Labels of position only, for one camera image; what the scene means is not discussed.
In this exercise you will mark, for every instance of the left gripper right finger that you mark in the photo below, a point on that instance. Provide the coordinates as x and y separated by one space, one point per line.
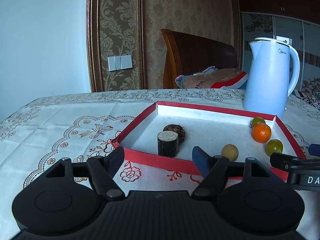
213 169

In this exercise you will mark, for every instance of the green tomato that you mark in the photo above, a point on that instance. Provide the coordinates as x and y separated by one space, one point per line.
256 120
274 146

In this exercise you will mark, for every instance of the large orange tangerine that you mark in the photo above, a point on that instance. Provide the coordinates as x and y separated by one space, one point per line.
261 133

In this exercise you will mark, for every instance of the white wall switch panel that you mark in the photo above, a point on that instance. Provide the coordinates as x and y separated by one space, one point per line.
119 62

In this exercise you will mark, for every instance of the patterned pillow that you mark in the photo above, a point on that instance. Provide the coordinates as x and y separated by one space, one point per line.
227 78

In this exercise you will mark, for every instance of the red shallow tray box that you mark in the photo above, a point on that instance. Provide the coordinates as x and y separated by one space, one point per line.
210 128

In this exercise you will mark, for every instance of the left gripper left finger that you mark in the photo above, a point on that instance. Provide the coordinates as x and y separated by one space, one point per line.
102 171

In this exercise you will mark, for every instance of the dark sugarcane cylinder piece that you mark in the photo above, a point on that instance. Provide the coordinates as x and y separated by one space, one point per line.
168 143

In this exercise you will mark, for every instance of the round dark sugarcane piece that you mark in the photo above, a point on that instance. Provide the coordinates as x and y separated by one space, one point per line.
178 129

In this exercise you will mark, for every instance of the white electric kettle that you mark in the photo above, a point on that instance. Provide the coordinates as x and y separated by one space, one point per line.
273 76

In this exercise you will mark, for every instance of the floral lace tablecloth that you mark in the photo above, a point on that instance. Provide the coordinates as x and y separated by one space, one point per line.
82 126

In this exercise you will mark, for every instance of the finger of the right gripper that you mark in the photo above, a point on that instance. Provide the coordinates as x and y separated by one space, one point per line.
284 162
314 150

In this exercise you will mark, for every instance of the wooden bed headboard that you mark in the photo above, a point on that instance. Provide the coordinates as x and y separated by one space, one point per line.
188 54

